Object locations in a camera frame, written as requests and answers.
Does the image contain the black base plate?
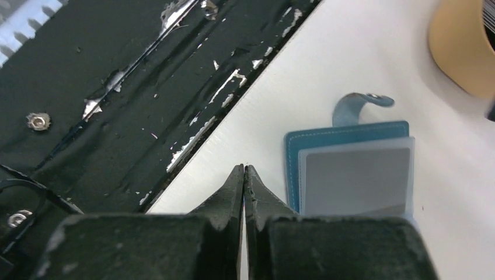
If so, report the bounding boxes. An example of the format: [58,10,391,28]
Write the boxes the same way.
[0,0,323,280]

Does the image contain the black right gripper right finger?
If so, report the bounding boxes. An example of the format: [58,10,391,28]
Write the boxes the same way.
[243,165,438,279]

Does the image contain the silver credit card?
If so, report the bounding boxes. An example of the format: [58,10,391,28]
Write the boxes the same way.
[301,148,411,216]

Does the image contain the yellow box of cards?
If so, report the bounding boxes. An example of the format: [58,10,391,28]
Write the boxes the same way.
[428,0,494,99]

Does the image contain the white slotted cable duct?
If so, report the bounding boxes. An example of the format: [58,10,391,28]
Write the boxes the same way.
[1,0,68,65]

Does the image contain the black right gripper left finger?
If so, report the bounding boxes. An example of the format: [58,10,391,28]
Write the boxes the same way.
[34,165,244,279]

